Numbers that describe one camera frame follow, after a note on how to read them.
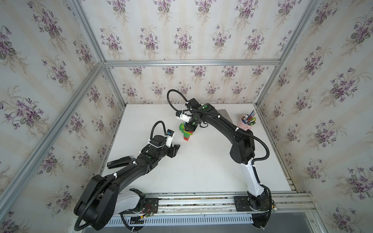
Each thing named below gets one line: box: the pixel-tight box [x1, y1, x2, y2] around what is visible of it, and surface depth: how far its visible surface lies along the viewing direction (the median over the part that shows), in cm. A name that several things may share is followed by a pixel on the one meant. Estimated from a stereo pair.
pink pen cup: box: [237, 117, 256, 132], surface depth 97 cm
